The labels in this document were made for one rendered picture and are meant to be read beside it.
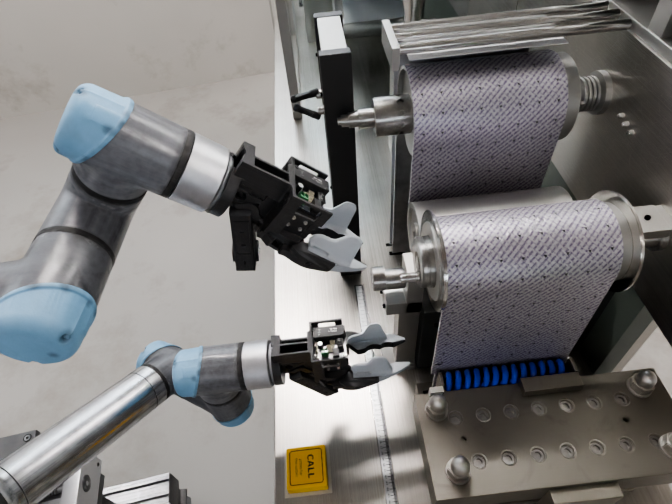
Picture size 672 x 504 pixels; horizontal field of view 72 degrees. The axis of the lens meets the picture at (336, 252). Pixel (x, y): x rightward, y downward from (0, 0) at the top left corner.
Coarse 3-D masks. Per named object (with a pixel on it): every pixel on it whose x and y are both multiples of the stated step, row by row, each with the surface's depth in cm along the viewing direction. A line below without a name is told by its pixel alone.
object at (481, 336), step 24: (480, 312) 67; (504, 312) 68; (528, 312) 68; (552, 312) 69; (576, 312) 69; (456, 336) 72; (480, 336) 72; (504, 336) 73; (528, 336) 73; (552, 336) 74; (576, 336) 75; (456, 360) 77; (480, 360) 78; (504, 360) 79; (528, 360) 80; (552, 360) 80
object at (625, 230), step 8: (616, 208) 64; (616, 216) 63; (624, 216) 63; (424, 224) 68; (624, 224) 62; (424, 232) 69; (432, 232) 63; (624, 232) 62; (432, 240) 64; (624, 240) 62; (624, 248) 62; (632, 248) 62; (624, 256) 62; (440, 264) 62; (624, 264) 63; (440, 272) 62; (624, 272) 64; (440, 280) 62; (432, 288) 67; (440, 288) 63; (432, 296) 68
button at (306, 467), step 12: (288, 456) 82; (300, 456) 82; (312, 456) 82; (324, 456) 82; (288, 468) 81; (300, 468) 81; (312, 468) 81; (324, 468) 81; (288, 480) 80; (300, 480) 80; (312, 480) 79; (324, 480) 79; (288, 492) 80; (300, 492) 80
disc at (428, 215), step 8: (424, 216) 68; (432, 216) 63; (432, 224) 64; (440, 232) 61; (440, 240) 61; (440, 248) 61; (440, 256) 61; (440, 296) 64; (432, 304) 70; (440, 304) 64
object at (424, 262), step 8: (416, 240) 66; (424, 240) 65; (416, 248) 67; (424, 248) 64; (432, 248) 64; (416, 256) 67; (424, 256) 64; (432, 256) 64; (416, 264) 68; (424, 264) 64; (432, 264) 64; (424, 272) 64; (432, 272) 64; (424, 280) 64; (432, 280) 65
